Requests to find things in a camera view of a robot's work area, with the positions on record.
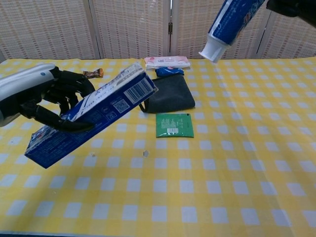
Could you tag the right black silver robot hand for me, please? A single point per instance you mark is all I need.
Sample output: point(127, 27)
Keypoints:
point(296, 6)

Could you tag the blue snack packet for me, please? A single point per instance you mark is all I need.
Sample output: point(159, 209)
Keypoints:
point(169, 71)

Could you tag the blue white toothpaste tube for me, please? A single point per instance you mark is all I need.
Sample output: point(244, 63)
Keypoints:
point(232, 22)

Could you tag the brown candy wrapper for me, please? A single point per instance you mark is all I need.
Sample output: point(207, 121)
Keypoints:
point(95, 73)

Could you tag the green foil sachet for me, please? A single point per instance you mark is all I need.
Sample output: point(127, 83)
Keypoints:
point(175, 126)

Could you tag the woven folding screen panel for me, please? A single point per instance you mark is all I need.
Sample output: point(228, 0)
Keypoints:
point(192, 27)
point(44, 27)
point(293, 39)
point(130, 27)

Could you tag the metal screen hinge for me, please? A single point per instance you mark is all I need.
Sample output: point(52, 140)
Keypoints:
point(170, 27)

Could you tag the black folded cloth with loop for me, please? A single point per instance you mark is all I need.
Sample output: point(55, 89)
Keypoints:
point(172, 96)

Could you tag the blue and white carton box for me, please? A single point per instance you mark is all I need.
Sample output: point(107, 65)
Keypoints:
point(111, 103)

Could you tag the yellow white checked tablecloth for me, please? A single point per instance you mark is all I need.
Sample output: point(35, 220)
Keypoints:
point(172, 192)

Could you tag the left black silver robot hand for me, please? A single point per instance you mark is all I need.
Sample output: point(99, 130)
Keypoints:
point(19, 81)

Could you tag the pink white wet wipes pack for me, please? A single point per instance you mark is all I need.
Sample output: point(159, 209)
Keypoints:
point(168, 61)

